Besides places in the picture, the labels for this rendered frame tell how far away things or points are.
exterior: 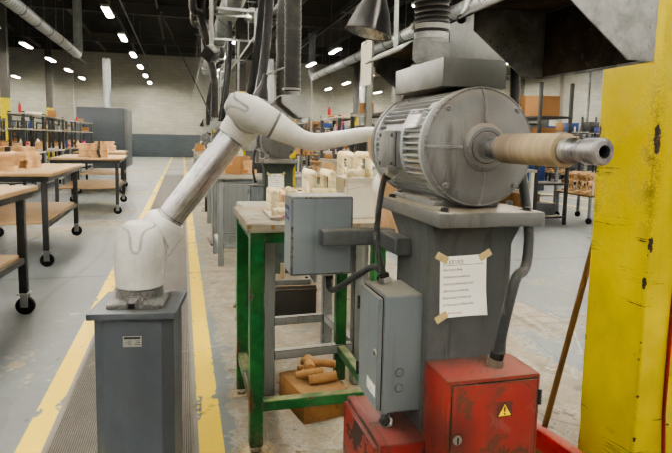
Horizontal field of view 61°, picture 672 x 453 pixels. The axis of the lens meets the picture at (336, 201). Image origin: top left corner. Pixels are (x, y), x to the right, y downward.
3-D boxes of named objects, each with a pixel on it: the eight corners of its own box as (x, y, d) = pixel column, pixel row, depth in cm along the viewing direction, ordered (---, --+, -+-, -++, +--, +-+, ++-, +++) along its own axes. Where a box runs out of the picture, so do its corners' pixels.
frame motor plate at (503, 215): (545, 226, 119) (546, 208, 118) (439, 228, 112) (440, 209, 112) (463, 206, 153) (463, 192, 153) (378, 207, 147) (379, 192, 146)
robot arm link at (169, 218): (110, 256, 201) (122, 244, 222) (149, 282, 204) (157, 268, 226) (244, 84, 203) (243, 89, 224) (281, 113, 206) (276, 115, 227)
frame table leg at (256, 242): (263, 454, 229) (264, 232, 220) (249, 455, 228) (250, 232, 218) (261, 446, 235) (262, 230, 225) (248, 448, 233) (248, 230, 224)
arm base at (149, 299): (101, 313, 180) (100, 296, 180) (118, 294, 202) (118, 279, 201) (160, 312, 183) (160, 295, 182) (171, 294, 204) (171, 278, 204)
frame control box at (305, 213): (390, 311, 134) (393, 202, 132) (301, 316, 129) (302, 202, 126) (359, 285, 158) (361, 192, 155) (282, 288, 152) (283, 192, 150)
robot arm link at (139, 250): (109, 292, 184) (107, 224, 182) (120, 278, 202) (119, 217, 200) (161, 290, 187) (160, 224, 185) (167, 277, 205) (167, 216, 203)
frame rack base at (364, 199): (377, 218, 243) (378, 178, 241) (343, 219, 239) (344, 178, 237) (358, 210, 269) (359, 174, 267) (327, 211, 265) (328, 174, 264)
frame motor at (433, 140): (537, 210, 122) (544, 87, 120) (420, 211, 115) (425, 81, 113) (451, 192, 162) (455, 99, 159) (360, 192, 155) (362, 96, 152)
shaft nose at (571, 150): (595, 169, 85) (619, 161, 86) (589, 142, 84) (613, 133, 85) (557, 166, 94) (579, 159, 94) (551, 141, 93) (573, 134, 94)
